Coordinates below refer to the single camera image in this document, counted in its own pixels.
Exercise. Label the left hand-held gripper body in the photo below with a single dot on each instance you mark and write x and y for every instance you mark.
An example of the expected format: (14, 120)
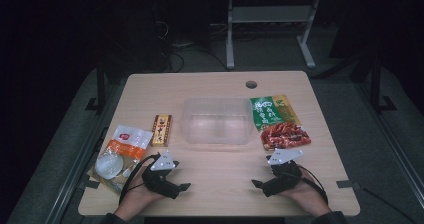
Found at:
(156, 180)

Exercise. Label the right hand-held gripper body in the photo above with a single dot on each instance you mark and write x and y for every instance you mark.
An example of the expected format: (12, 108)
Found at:
(283, 179)

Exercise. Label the green and gold snack packet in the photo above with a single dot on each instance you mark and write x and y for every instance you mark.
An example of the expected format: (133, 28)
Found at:
(266, 114)

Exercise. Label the white and orange packet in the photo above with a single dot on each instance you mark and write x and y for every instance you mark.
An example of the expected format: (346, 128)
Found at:
(128, 142)

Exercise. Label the clear plastic container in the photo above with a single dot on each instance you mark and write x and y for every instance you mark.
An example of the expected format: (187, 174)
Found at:
(216, 124)

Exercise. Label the person's left hand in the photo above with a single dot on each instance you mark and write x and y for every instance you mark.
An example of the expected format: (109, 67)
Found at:
(133, 197)

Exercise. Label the person's right hand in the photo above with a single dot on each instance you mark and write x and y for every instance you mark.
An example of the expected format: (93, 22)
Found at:
(306, 197)

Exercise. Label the black metal stand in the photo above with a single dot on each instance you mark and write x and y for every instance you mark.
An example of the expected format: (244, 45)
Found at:
(376, 84)
(100, 87)

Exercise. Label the white metal table frame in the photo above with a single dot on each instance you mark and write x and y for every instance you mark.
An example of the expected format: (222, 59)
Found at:
(266, 14)

